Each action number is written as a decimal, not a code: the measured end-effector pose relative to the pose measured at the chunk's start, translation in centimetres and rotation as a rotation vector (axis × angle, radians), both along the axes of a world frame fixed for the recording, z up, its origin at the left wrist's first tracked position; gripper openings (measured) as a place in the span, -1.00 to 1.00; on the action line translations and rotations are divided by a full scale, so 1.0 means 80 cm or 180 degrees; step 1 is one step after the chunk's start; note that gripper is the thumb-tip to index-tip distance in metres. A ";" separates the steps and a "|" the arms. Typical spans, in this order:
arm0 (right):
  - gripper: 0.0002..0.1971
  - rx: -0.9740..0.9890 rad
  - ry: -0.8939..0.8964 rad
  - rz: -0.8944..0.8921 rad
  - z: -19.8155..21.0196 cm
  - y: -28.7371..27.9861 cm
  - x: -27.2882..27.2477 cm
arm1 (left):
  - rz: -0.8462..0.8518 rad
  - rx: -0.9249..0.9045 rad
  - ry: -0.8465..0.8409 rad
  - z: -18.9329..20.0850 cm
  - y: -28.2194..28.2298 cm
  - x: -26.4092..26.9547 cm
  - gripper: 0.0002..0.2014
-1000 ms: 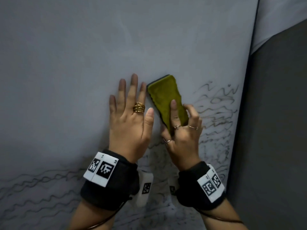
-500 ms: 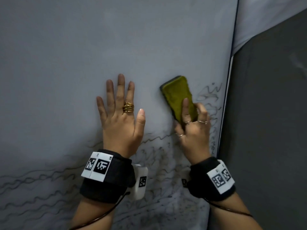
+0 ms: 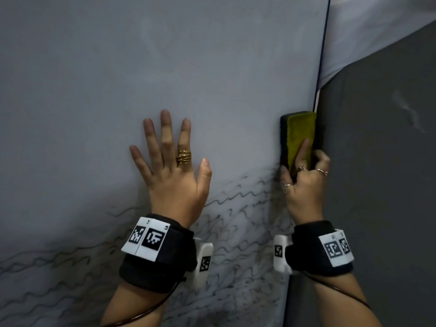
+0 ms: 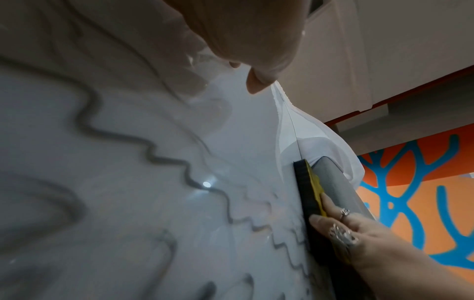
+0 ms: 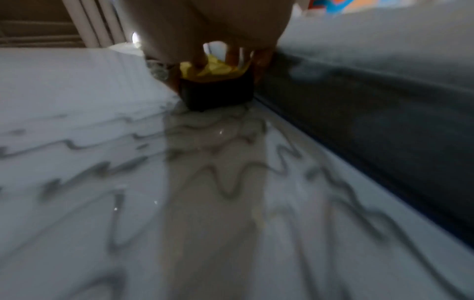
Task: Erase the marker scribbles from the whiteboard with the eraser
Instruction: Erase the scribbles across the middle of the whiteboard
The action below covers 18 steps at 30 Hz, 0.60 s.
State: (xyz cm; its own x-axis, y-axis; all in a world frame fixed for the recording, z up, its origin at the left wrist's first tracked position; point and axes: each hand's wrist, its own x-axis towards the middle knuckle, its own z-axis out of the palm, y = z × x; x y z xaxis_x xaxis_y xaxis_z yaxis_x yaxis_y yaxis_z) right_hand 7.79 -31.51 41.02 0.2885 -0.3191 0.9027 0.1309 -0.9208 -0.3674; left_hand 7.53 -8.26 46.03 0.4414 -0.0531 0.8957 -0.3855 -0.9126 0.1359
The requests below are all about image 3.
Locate yellow and black whiteboard eraser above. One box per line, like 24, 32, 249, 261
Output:
280, 111, 317, 183

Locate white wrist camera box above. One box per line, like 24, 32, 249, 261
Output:
185, 237, 214, 293
273, 234, 294, 276

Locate black wristband with marker tag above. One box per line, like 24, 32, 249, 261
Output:
285, 220, 355, 277
118, 213, 198, 294

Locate person's right hand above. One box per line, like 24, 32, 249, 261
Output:
280, 139, 332, 226

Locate person's left hand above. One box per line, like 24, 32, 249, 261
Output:
129, 109, 213, 230

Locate grey partition panel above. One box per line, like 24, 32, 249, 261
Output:
283, 20, 436, 327

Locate thin black cable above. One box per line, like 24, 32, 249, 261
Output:
102, 281, 180, 327
301, 271, 372, 310

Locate white cloth sheet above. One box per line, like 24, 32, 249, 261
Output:
319, 0, 436, 89

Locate large scribbled whiteboard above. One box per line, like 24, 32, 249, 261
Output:
0, 0, 332, 327

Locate person's right forearm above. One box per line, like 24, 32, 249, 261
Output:
312, 272, 383, 327

